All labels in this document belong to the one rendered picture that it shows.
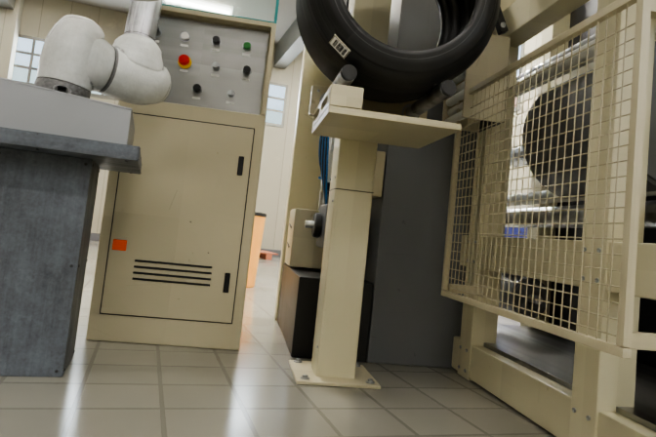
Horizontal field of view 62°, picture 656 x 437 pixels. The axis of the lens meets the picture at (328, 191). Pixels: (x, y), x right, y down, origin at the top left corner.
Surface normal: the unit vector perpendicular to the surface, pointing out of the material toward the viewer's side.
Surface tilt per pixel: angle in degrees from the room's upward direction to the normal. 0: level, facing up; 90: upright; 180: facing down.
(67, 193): 90
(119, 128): 90
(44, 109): 90
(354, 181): 90
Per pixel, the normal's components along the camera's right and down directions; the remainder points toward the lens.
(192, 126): 0.15, -0.07
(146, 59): 0.72, -0.09
